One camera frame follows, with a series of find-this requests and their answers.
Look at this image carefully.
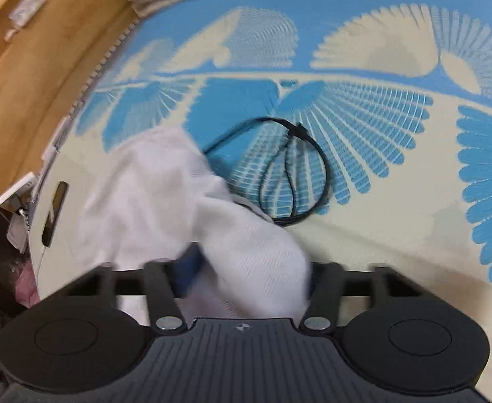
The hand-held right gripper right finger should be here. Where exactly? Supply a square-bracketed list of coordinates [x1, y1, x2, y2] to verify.
[298, 262, 424, 332]

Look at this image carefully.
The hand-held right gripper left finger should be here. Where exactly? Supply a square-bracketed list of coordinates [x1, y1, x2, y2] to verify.
[67, 247, 205, 333]

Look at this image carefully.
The white sweater with striped sleeves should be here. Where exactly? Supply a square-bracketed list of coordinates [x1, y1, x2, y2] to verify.
[78, 128, 314, 320]

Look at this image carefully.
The pink cloth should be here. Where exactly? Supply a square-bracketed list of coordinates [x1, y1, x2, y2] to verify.
[14, 259, 42, 308]

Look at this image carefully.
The blue printed bedsheet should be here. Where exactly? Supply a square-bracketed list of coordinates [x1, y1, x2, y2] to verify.
[27, 0, 492, 403]

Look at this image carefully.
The black smartphone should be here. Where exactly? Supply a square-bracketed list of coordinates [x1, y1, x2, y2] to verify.
[40, 181, 70, 248]

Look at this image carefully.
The white charger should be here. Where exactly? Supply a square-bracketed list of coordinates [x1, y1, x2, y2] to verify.
[0, 171, 39, 209]

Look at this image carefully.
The white power strip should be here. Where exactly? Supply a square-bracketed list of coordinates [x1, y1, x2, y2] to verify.
[8, 0, 46, 25]

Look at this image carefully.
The black cable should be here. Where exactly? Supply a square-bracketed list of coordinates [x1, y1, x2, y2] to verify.
[202, 116, 331, 228]

